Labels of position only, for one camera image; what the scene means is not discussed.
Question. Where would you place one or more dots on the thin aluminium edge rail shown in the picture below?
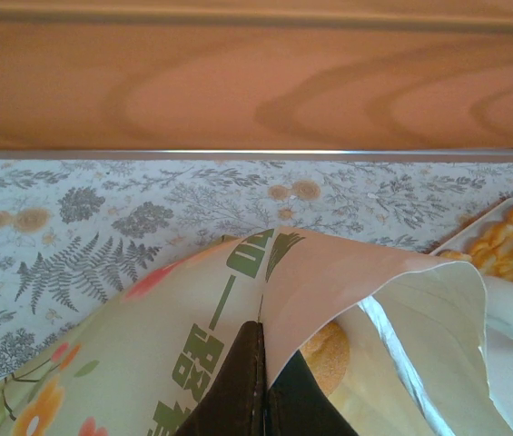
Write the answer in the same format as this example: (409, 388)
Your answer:
(256, 155)

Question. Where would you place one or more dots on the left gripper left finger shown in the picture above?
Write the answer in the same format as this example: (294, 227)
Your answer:
(238, 399)

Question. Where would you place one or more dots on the long tan fake bread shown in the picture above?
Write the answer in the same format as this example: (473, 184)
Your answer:
(456, 257)

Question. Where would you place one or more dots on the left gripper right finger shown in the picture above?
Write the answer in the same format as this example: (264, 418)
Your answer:
(301, 409)

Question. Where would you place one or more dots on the floral tablecloth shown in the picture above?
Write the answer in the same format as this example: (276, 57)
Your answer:
(101, 218)

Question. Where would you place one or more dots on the printed paper bag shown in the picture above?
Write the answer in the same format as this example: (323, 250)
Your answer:
(147, 340)

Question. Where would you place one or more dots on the braided orange fake bread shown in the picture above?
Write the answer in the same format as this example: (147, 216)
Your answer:
(506, 250)

